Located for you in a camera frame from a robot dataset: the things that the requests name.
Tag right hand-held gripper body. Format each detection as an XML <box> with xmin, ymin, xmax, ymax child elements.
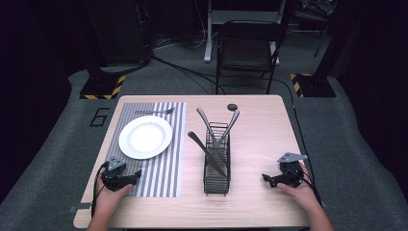
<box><xmin>277</xmin><ymin>152</ymin><xmax>308</xmax><ymax>189</ymax></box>

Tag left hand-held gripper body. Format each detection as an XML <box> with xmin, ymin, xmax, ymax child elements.
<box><xmin>101</xmin><ymin>156</ymin><xmax>133</xmax><ymax>193</ymax></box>

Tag person's left hand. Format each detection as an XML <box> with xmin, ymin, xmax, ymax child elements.
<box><xmin>94</xmin><ymin>175</ymin><xmax>134</xmax><ymax>211</ymax></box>

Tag person's right hand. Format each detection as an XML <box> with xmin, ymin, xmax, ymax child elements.
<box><xmin>277</xmin><ymin>165</ymin><xmax>320</xmax><ymax>213</ymax></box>

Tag grey striped placemat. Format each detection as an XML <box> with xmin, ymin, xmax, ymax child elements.
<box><xmin>105</xmin><ymin>101</ymin><xmax>188</xmax><ymax>198</ymax></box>

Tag white round plate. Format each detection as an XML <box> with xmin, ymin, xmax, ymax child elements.
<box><xmin>118</xmin><ymin>115</ymin><xmax>173</xmax><ymax>161</ymax></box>

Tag grey tape strip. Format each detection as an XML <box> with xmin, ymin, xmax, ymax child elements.
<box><xmin>67</xmin><ymin>202</ymin><xmax>92</xmax><ymax>214</ymax></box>

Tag silver fork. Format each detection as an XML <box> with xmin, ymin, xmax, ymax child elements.
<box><xmin>134</xmin><ymin>107</ymin><xmax>176</xmax><ymax>116</ymax></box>

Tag black stand with striped base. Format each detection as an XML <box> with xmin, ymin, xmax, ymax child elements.
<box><xmin>290</xmin><ymin>0</ymin><xmax>350</xmax><ymax>98</ymax></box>
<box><xmin>79</xmin><ymin>0</ymin><xmax>127</xmax><ymax>100</ymax></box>

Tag black folding chair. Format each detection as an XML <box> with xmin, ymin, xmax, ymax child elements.
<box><xmin>215</xmin><ymin>19</ymin><xmax>287</xmax><ymax>96</ymax></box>

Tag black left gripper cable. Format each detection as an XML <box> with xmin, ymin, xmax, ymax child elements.
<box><xmin>90</xmin><ymin>161</ymin><xmax>110</xmax><ymax>219</ymax></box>

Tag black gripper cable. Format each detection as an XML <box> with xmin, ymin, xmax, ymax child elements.
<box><xmin>90</xmin><ymin>161</ymin><xmax>110</xmax><ymax>219</ymax></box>
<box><xmin>299</xmin><ymin>163</ymin><xmax>323</xmax><ymax>207</ymax></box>

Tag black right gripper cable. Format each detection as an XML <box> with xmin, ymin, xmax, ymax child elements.
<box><xmin>299</xmin><ymin>163</ymin><xmax>323</xmax><ymax>207</ymax></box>

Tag thin black floor cable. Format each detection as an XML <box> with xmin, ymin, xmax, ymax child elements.
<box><xmin>272</xmin><ymin>77</ymin><xmax>319</xmax><ymax>191</ymax></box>

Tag black wire cutlery basket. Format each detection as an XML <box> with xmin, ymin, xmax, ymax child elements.
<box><xmin>203</xmin><ymin>121</ymin><xmax>232</xmax><ymax>196</ymax></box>

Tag silver utensil with long handle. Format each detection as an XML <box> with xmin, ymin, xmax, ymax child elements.
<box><xmin>195</xmin><ymin>107</ymin><xmax>219</xmax><ymax>149</ymax></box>
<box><xmin>217</xmin><ymin>109</ymin><xmax>241</xmax><ymax>148</ymax></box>

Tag black-handled knife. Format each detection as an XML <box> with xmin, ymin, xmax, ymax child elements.
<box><xmin>187</xmin><ymin>130</ymin><xmax>228</xmax><ymax>178</ymax></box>

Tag white floor cables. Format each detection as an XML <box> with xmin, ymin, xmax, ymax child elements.
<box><xmin>153</xmin><ymin>28</ymin><xmax>210</xmax><ymax>52</ymax></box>

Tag white metal desk frame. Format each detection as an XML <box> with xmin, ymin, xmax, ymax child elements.
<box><xmin>203</xmin><ymin>0</ymin><xmax>287</xmax><ymax>66</ymax></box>

